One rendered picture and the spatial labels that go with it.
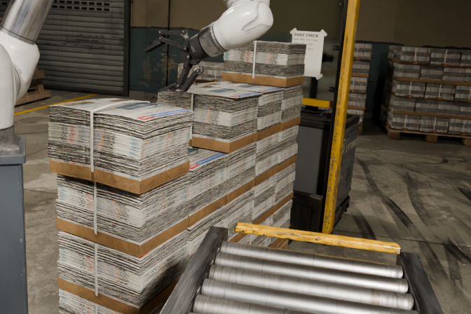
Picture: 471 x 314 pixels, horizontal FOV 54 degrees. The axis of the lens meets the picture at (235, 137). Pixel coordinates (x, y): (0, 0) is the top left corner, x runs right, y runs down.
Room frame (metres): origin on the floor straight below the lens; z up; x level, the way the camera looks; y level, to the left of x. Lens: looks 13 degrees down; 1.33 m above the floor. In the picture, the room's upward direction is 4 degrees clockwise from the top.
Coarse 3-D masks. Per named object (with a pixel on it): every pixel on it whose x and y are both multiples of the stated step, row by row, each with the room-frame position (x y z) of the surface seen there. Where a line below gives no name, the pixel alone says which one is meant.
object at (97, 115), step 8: (120, 104) 1.54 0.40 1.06; (128, 104) 1.55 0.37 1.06; (136, 104) 1.57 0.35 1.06; (144, 104) 1.58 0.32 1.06; (88, 112) 1.40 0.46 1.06; (96, 112) 1.40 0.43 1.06; (88, 120) 1.40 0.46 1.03; (96, 120) 1.39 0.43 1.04; (88, 128) 1.40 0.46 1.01; (96, 128) 1.39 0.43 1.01; (88, 136) 1.40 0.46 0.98; (96, 136) 1.39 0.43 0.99; (88, 144) 1.40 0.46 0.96; (96, 144) 1.39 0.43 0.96; (88, 152) 1.39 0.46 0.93; (96, 152) 1.38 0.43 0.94; (88, 160) 1.39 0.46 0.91; (96, 160) 1.38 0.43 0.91; (96, 168) 1.38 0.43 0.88
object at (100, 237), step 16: (240, 192) 1.99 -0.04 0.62; (208, 208) 1.74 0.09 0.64; (272, 208) 2.35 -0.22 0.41; (64, 224) 1.50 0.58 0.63; (176, 224) 1.53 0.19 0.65; (192, 224) 1.63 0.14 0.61; (96, 240) 1.44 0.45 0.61; (112, 240) 1.40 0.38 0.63; (160, 240) 1.45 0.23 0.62; (64, 288) 1.51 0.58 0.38; (80, 288) 1.47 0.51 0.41; (112, 304) 1.41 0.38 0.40
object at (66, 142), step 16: (64, 112) 1.44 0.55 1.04; (80, 112) 1.41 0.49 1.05; (48, 128) 1.47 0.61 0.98; (64, 128) 1.44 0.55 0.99; (80, 128) 1.41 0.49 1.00; (48, 144) 1.46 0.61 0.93; (64, 144) 1.43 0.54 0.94; (80, 144) 1.41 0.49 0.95; (64, 160) 1.44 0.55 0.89; (80, 160) 1.41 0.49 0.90
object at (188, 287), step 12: (216, 228) 1.18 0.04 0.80; (204, 240) 1.10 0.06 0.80; (216, 240) 1.10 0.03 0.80; (204, 252) 1.03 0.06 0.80; (216, 252) 1.04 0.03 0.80; (192, 264) 0.97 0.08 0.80; (204, 264) 0.98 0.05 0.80; (192, 276) 0.92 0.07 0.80; (204, 276) 0.92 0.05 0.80; (180, 288) 0.87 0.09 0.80; (192, 288) 0.87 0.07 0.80; (168, 300) 0.82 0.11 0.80; (180, 300) 0.82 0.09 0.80; (192, 300) 0.83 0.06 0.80; (168, 312) 0.78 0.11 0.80; (180, 312) 0.79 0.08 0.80
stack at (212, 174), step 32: (192, 160) 1.74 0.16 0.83; (224, 160) 1.84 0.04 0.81; (256, 160) 2.14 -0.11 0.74; (64, 192) 1.51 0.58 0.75; (96, 192) 1.44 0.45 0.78; (128, 192) 1.37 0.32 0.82; (160, 192) 1.44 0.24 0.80; (192, 192) 1.63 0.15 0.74; (224, 192) 1.85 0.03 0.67; (256, 192) 2.15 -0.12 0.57; (96, 224) 1.43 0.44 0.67; (128, 224) 1.37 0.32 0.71; (160, 224) 1.45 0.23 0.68; (224, 224) 1.86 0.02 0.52; (64, 256) 1.51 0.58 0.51; (96, 256) 1.43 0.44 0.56; (128, 256) 1.38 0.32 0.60; (160, 256) 1.45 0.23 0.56; (192, 256) 1.65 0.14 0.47; (96, 288) 1.44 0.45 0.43; (128, 288) 1.37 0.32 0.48; (160, 288) 1.46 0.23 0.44
